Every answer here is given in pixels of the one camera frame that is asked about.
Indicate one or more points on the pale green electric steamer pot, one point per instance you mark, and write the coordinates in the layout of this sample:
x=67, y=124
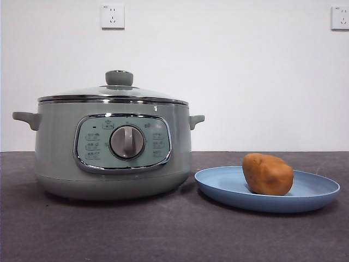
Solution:
x=57, y=142

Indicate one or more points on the blue round plate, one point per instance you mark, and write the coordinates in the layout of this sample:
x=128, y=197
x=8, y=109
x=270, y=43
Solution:
x=218, y=183

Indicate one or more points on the glass lid with green knob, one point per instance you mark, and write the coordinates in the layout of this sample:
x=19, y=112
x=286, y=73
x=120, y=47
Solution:
x=119, y=78

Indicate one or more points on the white wall socket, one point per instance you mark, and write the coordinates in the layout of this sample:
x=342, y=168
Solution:
x=113, y=17
x=341, y=18

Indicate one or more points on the brown potato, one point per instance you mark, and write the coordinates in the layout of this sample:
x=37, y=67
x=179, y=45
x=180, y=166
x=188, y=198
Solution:
x=268, y=174

